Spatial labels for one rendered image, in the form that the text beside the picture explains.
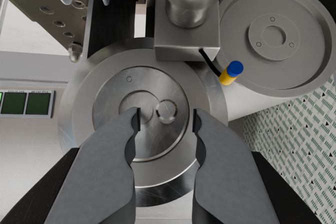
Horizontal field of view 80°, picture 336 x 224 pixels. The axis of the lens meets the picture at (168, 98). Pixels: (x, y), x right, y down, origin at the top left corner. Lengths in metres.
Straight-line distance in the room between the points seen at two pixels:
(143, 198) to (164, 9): 0.15
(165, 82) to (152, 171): 0.07
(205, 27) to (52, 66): 3.39
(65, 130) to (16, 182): 0.43
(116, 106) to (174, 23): 0.08
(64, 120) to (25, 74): 3.43
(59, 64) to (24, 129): 2.91
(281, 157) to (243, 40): 0.18
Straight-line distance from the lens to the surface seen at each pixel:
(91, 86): 0.18
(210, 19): 0.17
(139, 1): 0.55
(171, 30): 0.16
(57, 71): 3.46
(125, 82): 0.16
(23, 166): 0.60
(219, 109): 0.18
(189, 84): 0.17
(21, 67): 3.68
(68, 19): 0.49
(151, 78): 0.16
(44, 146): 0.58
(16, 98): 0.63
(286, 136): 0.31
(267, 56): 0.21
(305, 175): 0.28
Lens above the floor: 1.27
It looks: 13 degrees down
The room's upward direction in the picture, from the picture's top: 179 degrees counter-clockwise
